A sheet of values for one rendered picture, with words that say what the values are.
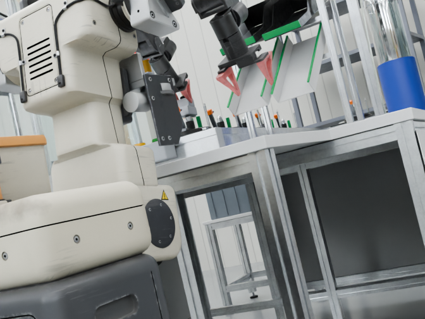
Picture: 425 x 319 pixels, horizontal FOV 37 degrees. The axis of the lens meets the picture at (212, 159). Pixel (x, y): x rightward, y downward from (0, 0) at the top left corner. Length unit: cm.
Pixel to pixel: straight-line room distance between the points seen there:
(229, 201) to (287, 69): 219
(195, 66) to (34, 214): 618
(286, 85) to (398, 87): 80
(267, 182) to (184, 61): 573
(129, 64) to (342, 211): 231
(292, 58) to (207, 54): 487
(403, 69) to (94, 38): 166
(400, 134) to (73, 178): 84
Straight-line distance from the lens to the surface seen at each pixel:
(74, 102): 137
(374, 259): 358
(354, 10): 315
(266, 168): 143
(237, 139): 209
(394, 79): 272
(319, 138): 168
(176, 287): 336
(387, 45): 274
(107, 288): 98
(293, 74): 204
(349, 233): 358
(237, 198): 415
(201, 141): 197
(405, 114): 171
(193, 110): 220
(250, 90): 207
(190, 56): 708
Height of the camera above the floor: 75
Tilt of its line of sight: 4 degrees up
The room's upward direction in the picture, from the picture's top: 13 degrees counter-clockwise
